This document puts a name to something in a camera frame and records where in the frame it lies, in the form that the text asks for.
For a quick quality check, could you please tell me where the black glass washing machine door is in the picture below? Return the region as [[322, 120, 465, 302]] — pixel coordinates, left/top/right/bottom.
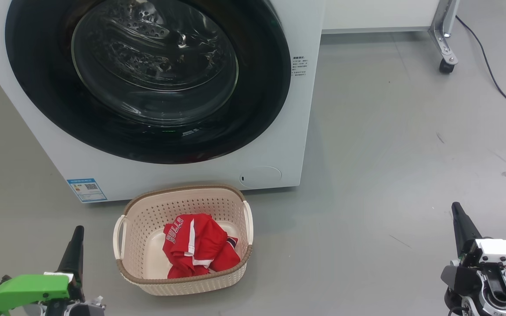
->
[[5, 0, 292, 165]]

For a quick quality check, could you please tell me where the black floor cable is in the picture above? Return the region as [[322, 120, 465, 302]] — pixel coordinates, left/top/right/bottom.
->
[[455, 15, 506, 128]]

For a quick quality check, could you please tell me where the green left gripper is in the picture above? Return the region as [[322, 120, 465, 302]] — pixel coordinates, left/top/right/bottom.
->
[[0, 225, 85, 316]]

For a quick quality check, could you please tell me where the white front-load washing machine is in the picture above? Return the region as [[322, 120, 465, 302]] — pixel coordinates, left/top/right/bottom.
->
[[0, 0, 326, 204]]

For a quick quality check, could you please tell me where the cream perforated laundry basket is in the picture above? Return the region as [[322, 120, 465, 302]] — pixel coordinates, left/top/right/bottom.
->
[[112, 184, 254, 296]]

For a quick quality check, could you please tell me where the red jersey with black logo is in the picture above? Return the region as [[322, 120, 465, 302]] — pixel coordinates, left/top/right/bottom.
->
[[167, 236, 242, 280]]

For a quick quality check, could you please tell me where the metal leg with caster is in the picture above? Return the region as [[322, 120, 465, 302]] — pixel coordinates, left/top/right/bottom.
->
[[428, 0, 461, 75]]

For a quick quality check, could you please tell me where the blue energy label sticker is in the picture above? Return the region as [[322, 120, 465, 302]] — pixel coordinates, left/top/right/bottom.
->
[[66, 178, 108, 204]]

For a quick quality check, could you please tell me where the red Bulls shorts white stripe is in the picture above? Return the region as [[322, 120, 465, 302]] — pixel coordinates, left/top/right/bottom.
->
[[162, 213, 230, 269]]

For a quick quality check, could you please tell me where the white cabinet panel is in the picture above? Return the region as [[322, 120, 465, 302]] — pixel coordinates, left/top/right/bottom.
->
[[322, 0, 441, 35]]

